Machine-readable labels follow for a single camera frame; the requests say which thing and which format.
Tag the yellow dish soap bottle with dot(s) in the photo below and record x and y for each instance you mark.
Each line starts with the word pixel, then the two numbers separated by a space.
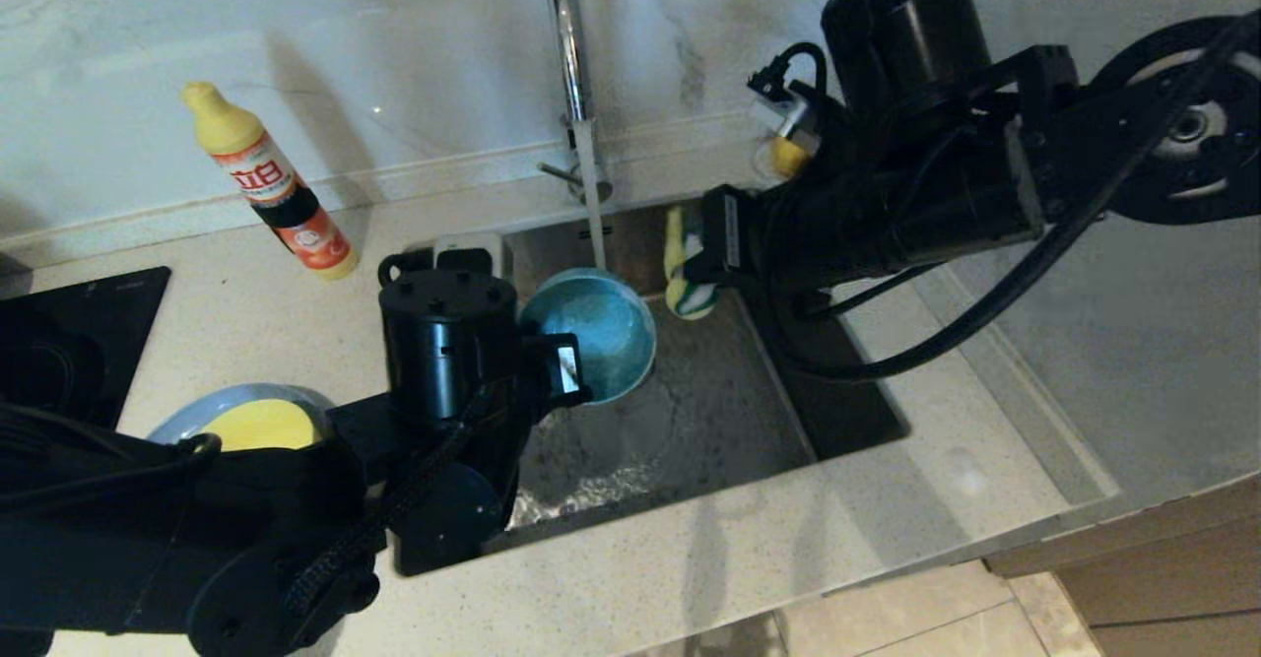
pixel 281 194

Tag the stainless steel sink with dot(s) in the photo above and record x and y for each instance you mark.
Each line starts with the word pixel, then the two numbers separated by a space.
pixel 709 421

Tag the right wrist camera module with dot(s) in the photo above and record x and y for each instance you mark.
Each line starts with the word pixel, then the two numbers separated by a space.
pixel 793 110

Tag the chrome kitchen faucet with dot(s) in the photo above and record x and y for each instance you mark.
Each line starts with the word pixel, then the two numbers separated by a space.
pixel 568 46

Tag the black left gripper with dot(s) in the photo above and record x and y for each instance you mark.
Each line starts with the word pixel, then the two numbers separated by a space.
pixel 552 366

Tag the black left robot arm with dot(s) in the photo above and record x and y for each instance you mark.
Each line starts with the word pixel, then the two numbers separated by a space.
pixel 148 539

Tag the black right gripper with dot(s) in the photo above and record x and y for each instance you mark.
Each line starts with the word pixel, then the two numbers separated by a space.
pixel 837 229

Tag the yellow pear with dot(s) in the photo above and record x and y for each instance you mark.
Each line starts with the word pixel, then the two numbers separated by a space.
pixel 788 155

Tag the light wood cabinet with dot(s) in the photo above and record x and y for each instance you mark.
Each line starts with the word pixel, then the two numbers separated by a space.
pixel 1162 588

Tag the teal bowl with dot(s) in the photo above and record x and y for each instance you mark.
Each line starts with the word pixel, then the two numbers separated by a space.
pixel 601 337

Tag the green and yellow sponge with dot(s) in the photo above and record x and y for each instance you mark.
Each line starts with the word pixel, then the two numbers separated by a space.
pixel 680 278

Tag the black induction cooktop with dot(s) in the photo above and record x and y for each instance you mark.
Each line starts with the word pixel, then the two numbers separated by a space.
pixel 59 342

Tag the yellow bowl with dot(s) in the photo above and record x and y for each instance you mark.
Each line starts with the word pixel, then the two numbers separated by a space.
pixel 261 426

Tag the grey-blue plate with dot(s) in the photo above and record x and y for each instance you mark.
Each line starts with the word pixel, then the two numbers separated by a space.
pixel 187 411

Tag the running water stream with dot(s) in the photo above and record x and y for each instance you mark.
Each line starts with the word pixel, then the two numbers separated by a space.
pixel 594 224

